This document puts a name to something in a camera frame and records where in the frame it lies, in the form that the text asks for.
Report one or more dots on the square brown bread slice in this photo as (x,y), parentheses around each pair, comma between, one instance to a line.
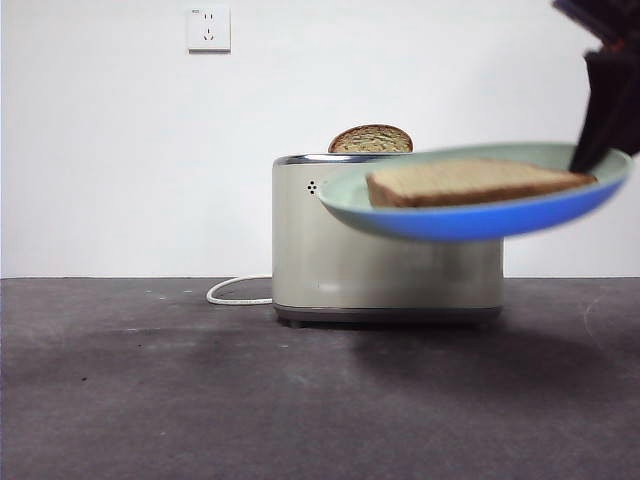
(470,182)

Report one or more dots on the round-topped brown bread slice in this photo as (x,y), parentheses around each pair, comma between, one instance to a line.
(370,140)

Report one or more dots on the white wall socket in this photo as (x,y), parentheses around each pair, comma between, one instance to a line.
(209,29)

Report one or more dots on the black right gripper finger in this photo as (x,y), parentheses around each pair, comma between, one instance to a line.
(592,115)
(625,100)

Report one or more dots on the beige two-slot toaster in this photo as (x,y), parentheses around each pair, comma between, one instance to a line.
(350,270)

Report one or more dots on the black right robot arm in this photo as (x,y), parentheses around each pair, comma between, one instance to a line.
(600,15)

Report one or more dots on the pale green round plate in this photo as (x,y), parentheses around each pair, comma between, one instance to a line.
(475,220)

